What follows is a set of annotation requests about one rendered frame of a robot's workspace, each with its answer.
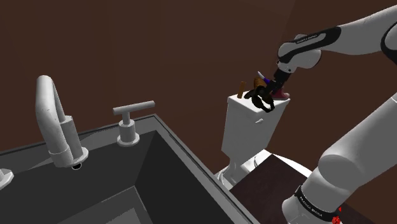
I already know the dark red cup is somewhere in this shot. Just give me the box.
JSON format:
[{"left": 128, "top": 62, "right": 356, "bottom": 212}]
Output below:
[{"left": 274, "top": 88, "right": 291, "bottom": 101}]

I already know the grey sink basin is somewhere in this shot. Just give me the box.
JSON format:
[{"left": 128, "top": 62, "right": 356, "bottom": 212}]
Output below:
[{"left": 0, "top": 113, "right": 261, "bottom": 224}]

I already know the white toilet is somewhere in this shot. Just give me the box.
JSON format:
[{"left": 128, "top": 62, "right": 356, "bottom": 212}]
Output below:
[{"left": 214, "top": 90, "right": 313, "bottom": 191}]

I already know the grey curved faucet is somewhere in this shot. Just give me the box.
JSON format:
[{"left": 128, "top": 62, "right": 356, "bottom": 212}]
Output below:
[{"left": 34, "top": 74, "right": 90, "bottom": 171}]

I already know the brown rounded object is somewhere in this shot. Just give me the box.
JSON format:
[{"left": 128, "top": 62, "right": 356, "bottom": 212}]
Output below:
[{"left": 253, "top": 76, "right": 267, "bottom": 91}]

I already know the grey tap handle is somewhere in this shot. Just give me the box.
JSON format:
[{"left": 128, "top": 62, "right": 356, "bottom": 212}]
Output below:
[
  {"left": 112, "top": 100, "right": 156, "bottom": 148},
  {"left": 0, "top": 168, "right": 15, "bottom": 192}
]

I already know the brown wooden stick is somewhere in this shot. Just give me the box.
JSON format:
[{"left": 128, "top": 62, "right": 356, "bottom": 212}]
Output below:
[{"left": 237, "top": 81, "right": 247, "bottom": 99}]

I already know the dark red robot stand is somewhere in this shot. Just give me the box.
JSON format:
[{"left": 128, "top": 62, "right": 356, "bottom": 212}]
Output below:
[{"left": 229, "top": 154, "right": 373, "bottom": 224}]

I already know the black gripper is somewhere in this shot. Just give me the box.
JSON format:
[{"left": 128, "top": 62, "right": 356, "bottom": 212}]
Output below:
[{"left": 244, "top": 68, "right": 293, "bottom": 113}]

